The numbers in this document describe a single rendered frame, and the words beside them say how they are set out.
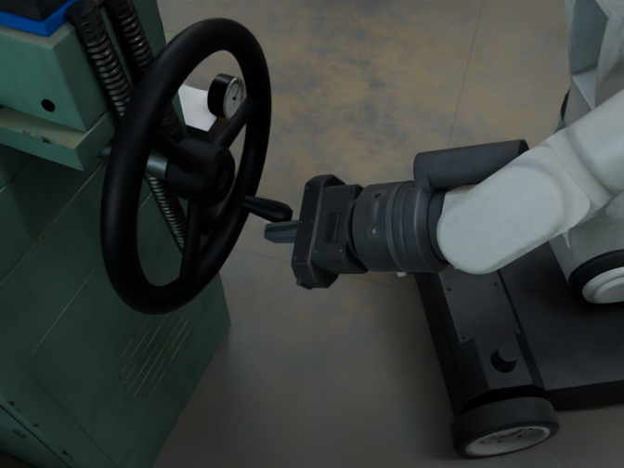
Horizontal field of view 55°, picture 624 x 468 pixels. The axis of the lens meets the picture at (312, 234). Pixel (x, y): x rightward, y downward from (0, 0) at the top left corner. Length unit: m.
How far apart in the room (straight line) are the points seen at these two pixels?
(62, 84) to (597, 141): 0.42
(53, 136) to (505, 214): 0.39
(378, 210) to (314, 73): 1.47
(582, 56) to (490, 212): 0.49
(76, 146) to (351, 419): 0.92
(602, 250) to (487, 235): 0.72
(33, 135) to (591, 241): 0.91
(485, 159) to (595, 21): 0.43
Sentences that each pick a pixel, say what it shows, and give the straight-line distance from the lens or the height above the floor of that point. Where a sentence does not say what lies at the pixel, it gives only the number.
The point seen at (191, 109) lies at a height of 0.62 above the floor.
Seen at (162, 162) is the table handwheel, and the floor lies 0.82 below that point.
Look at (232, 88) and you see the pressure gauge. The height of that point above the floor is 0.68.
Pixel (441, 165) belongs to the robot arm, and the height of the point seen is 0.86.
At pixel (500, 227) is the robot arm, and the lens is 0.49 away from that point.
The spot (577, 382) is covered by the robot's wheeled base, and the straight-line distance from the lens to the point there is 1.27.
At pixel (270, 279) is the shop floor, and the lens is 1.47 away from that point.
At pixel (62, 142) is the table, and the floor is 0.87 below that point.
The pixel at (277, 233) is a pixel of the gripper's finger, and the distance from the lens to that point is 0.66.
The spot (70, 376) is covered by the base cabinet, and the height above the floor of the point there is 0.49.
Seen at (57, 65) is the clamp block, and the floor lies 0.94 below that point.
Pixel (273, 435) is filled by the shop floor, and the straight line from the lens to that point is 1.31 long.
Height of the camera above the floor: 1.24
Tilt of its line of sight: 53 degrees down
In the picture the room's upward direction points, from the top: straight up
